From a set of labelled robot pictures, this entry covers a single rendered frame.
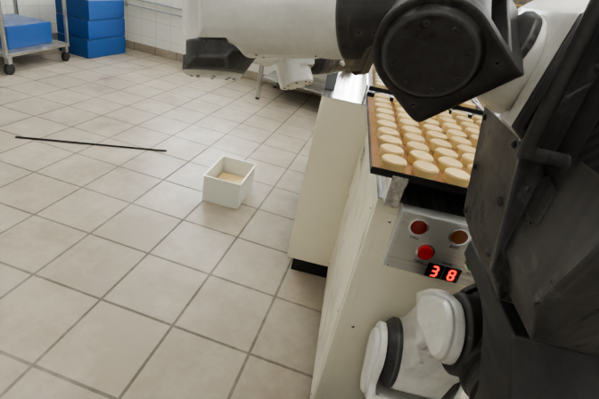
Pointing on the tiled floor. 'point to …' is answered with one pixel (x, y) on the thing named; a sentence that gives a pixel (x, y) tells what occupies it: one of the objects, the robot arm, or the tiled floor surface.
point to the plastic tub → (228, 182)
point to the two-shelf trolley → (18, 13)
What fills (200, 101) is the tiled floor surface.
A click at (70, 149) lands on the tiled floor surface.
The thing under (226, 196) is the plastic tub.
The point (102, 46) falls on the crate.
